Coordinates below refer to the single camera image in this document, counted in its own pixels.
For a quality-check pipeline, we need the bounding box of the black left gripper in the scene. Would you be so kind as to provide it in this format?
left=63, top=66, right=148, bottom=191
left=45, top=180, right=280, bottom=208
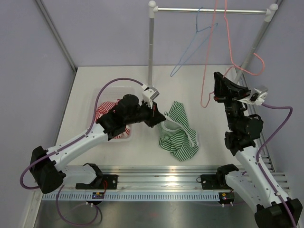
left=124, top=99, right=166, bottom=128

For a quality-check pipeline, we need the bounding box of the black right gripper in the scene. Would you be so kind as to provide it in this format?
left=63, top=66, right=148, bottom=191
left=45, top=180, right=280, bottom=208
left=214, top=72, right=252, bottom=132

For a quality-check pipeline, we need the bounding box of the green striped tank top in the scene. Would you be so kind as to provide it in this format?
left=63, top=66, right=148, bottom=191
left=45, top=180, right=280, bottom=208
left=158, top=101, right=200, bottom=162

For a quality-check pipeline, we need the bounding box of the red striped tank top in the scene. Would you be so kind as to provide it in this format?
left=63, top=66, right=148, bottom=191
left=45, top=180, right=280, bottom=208
left=95, top=99, right=131, bottom=141

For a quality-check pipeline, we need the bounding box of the pink wire hanger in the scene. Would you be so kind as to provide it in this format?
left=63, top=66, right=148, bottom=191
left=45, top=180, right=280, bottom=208
left=200, top=0, right=265, bottom=108

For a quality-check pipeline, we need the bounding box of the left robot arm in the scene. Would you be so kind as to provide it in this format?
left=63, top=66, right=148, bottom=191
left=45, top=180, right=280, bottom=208
left=29, top=94, right=166, bottom=194

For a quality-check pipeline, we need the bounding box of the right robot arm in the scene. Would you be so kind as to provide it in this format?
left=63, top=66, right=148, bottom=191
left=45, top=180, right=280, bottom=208
left=214, top=72, right=303, bottom=228

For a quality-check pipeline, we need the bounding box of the metal clothes rack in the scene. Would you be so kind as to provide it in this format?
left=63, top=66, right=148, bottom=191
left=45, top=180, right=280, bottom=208
left=144, top=0, right=279, bottom=113

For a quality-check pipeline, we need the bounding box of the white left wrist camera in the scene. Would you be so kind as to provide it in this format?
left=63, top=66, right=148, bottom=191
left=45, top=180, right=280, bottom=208
left=141, top=84, right=160, bottom=109

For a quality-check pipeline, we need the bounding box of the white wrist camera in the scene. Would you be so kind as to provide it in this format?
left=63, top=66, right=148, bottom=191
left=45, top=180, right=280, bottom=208
left=238, top=86, right=268, bottom=106
left=141, top=84, right=160, bottom=109

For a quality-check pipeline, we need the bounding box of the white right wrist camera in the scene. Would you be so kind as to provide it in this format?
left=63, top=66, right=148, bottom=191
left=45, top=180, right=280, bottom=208
left=238, top=86, right=268, bottom=106

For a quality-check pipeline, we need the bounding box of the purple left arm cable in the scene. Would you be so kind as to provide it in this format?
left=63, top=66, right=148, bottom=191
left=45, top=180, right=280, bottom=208
left=19, top=77, right=145, bottom=225

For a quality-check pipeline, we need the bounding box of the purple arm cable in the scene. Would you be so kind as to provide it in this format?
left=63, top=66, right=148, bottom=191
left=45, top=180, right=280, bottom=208
left=242, top=102, right=297, bottom=228
left=19, top=77, right=145, bottom=225

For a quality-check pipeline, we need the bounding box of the aluminium mounting rail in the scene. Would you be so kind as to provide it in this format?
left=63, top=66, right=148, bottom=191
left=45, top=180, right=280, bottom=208
left=32, top=76, right=291, bottom=192

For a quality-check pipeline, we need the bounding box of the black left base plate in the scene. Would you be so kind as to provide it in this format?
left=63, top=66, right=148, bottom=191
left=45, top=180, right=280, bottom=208
left=76, top=174, right=118, bottom=190

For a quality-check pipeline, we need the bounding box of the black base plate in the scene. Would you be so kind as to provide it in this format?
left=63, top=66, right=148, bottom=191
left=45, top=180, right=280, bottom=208
left=76, top=174, right=118, bottom=190
left=196, top=174, right=232, bottom=190

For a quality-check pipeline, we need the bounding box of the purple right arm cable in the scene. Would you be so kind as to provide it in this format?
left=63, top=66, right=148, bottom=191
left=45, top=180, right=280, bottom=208
left=242, top=102, right=297, bottom=228

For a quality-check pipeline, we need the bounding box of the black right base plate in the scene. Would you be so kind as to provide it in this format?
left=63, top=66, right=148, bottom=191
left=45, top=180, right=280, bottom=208
left=196, top=174, right=232, bottom=190

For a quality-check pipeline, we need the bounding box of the white slotted cable duct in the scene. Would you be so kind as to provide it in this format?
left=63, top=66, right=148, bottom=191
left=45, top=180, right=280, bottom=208
left=42, top=191, right=219, bottom=201

